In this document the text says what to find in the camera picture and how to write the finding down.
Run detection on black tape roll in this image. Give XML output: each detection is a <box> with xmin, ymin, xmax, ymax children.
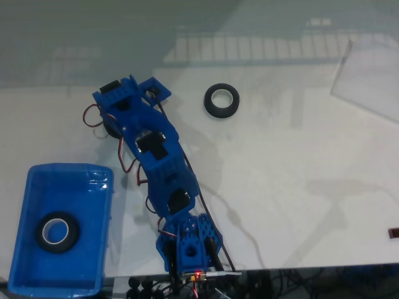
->
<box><xmin>203</xmin><ymin>83</ymin><xmax>241</xmax><ymax>119</ymax></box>
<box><xmin>102</xmin><ymin>114</ymin><xmax>123</xmax><ymax>141</ymax></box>
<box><xmin>34</xmin><ymin>211</ymin><xmax>80</xmax><ymax>255</ymax></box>

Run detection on motor controller board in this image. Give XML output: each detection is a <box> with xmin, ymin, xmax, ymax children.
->
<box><xmin>186</xmin><ymin>270</ymin><xmax>209</xmax><ymax>283</ymax></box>

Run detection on black camera cable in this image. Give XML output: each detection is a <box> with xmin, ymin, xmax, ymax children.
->
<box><xmin>151</xmin><ymin>93</ymin><xmax>243</xmax><ymax>277</ymax></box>

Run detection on blue plastic bin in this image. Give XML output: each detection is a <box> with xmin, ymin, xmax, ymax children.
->
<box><xmin>7</xmin><ymin>163</ymin><xmax>115</xmax><ymax>297</ymax></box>

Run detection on clear plastic sheet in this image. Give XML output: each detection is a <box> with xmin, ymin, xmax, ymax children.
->
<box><xmin>330</xmin><ymin>39</ymin><xmax>399</xmax><ymax>124</ymax></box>

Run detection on blue camera mount with camera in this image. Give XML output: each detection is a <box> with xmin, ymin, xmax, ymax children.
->
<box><xmin>138</xmin><ymin>76</ymin><xmax>172</xmax><ymax>107</ymax></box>

